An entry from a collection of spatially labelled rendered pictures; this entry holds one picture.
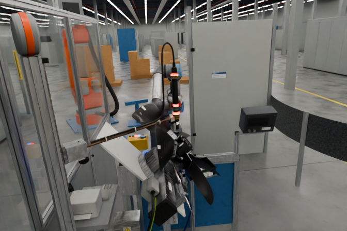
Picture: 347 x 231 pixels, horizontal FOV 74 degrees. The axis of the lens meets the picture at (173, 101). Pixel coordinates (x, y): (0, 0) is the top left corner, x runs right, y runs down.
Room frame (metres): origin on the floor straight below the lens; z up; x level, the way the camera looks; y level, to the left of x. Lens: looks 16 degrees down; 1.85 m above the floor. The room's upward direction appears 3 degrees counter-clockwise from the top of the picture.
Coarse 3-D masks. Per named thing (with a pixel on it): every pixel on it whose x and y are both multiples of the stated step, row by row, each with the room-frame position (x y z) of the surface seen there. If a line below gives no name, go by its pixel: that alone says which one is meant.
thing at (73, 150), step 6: (60, 144) 0.95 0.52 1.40; (66, 144) 0.96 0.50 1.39; (72, 144) 0.96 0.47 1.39; (78, 144) 0.96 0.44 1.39; (84, 144) 0.97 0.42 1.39; (66, 150) 0.92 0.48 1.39; (72, 150) 0.93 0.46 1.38; (78, 150) 0.95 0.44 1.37; (84, 150) 0.96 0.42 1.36; (66, 156) 0.92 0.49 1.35; (72, 156) 0.93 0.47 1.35; (78, 156) 0.95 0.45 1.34; (84, 156) 0.96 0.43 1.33; (66, 162) 0.92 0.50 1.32
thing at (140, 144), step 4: (128, 136) 1.73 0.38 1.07; (128, 140) 1.65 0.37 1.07; (132, 140) 1.65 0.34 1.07; (136, 140) 1.65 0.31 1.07; (140, 140) 1.65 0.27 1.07; (144, 140) 1.65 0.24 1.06; (132, 144) 1.65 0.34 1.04; (136, 144) 1.65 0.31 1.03; (140, 144) 1.65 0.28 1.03; (144, 144) 1.65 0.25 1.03; (140, 148) 1.65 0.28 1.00; (144, 148) 1.65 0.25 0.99
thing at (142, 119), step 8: (152, 104) 1.45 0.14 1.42; (136, 112) 1.32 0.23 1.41; (144, 112) 1.35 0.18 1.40; (152, 112) 1.38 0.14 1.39; (160, 112) 1.41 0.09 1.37; (136, 120) 1.28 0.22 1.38; (144, 120) 1.31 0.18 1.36; (152, 120) 1.33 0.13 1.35; (160, 120) 1.35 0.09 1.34; (152, 128) 1.29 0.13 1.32; (168, 128) 1.32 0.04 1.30
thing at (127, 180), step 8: (120, 168) 1.15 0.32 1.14; (120, 176) 1.15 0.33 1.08; (128, 176) 1.16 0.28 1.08; (120, 184) 1.15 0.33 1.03; (128, 184) 1.15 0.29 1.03; (136, 184) 1.16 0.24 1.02; (120, 192) 1.15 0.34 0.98; (128, 192) 1.15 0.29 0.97; (136, 192) 1.16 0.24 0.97; (176, 216) 1.17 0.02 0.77; (168, 224) 1.17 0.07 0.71
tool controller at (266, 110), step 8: (248, 112) 1.72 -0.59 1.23; (256, 112) 1.71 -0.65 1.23; (264, 112) 1.71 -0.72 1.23; (272, 112) 1.71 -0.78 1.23; (240, 120) 1.80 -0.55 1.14; (248, 120) 1.70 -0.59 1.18; (256, 120) 1.71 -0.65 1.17; (264, 120) 1.71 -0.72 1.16; (272, 120) 1.72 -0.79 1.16; (240, 128) 1.79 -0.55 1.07; (248, 128) 1.72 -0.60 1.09; (256, 128) 1.73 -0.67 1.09; (264, 128) 1.74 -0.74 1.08; (272, 128) 1.74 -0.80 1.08
